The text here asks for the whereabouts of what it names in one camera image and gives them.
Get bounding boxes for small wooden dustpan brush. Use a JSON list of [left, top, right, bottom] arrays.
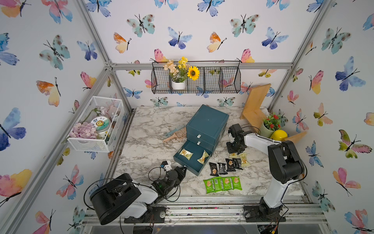
[[163, 127, 187, 143]]

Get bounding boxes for white mesh wall basket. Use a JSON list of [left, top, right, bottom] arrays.
[[67, 96, 125, 153]]

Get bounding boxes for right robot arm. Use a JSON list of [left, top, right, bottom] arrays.
[[227, 124, 305, 209]]

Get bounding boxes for yellow canister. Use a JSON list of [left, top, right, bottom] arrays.
[[270, 129, 288, 141]]

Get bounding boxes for black wire wall basket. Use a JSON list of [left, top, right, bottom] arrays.
[[150, 60, 242, 95]]

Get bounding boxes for green pot red flowers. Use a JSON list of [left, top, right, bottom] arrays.
[[260, 114, 281, 138]]

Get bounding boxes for black cookie packet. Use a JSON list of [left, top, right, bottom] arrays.
[[226, 159, 236, 172], [209, 162, 219, 176], [232, 159, 243, 170], [218, 163, 228, 175]]

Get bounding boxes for teal drawer cabinet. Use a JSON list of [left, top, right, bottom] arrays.
[[186, 105, 229, 152]]

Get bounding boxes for pink artificial flowers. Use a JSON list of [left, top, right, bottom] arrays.
[[69, 122, 98, 139]]

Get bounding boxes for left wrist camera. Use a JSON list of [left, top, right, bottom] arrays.
[[160, 160, 172, 173]]

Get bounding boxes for wooden zigzag shelf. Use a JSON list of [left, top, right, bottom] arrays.
[[240, 83, 308, 145]]

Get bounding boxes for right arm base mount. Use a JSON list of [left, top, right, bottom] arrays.
[[243, 203, 286, 222]]

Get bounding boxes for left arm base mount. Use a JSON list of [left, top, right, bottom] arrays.
[[123, 206, 166, 224]]

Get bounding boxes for green cookie packet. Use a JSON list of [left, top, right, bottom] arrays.
[[203, 179, 215, 194], [222, 177, 233, 191], [212, 177, 224, 193], [231, 176, 243, 191]]

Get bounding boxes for teal bottom drawer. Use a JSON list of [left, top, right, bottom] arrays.
[[173, 140, 212, 176]]

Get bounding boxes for beige cookie packet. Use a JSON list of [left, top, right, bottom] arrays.
[[197, 151, 209, 165], [239, 153, 250, 168], [229, 153, 240, 159], [179, 149, 193, 160]]

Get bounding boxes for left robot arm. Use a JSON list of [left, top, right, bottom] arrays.
[[89, 162, 187, 225]]

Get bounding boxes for white flower pot with sunflower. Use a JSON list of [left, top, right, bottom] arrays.
[[163, 57, 200, 91]]

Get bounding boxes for round green tin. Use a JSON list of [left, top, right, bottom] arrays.
[[90, 116, 111, 133]]

